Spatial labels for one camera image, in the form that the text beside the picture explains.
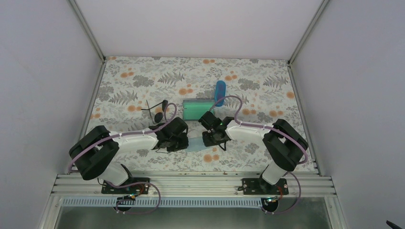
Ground light blue cleaning cloth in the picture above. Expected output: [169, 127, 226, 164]
[185, 136, 206, 153]

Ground black sunglasses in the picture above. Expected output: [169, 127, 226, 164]
[141, 100, 168, 124]

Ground grey glasses case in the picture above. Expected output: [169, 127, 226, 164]
[182, 99, 214, 121]

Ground blue translucent glasses case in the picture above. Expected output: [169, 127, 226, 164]
[214, 81, 226, 107]

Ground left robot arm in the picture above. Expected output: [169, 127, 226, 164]
[69, 117, 189, 193]

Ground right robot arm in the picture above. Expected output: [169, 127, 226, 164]
[198, 112, 309, 194]

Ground floral table mat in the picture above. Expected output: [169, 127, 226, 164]
[87, 56, 305, 173]

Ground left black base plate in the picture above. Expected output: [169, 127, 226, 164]
[101, 177, 150, 195]

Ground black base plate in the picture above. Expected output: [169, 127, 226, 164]
[101, 177, 150, 195]
[237, 178, 289, 195]

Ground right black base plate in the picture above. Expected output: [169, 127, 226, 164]
[237, 178, 289, 195]

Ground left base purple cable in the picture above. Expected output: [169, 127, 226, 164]
[115, 181, 162, 216]

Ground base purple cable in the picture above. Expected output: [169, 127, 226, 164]
[115, 181, 162, 216]
[261, 171, 303, 216]

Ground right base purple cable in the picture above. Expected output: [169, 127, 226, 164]
[261, 171, 303, 216]

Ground right aluminium frame post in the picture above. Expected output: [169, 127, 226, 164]
[288, 0, 330, 67]

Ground aluminium frame post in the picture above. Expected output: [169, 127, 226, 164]
[69, 0, 107, 69]
[288, 0, 330, 67]

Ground white slotted cable duct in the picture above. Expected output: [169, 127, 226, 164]
[61, 197, 262, 208]

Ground aluminium mounting rail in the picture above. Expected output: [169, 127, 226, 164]
[51, 172, 337, 198]

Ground left aluminium frame post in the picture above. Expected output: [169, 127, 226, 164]
[69, 0, 107, 69]

